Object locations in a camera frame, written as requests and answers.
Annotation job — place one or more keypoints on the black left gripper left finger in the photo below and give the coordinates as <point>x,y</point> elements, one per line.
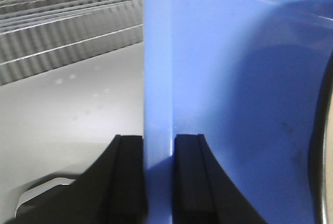
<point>111,190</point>

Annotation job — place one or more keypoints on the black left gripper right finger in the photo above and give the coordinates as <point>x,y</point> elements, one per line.
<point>202,191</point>

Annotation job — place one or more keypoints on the beige plate with black rim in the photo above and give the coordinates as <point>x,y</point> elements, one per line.
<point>317,148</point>

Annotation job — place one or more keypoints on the blue plastic tray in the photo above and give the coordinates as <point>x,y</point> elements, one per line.
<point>246,74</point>

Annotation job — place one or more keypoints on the metal grating steps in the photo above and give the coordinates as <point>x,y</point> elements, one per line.
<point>42,35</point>

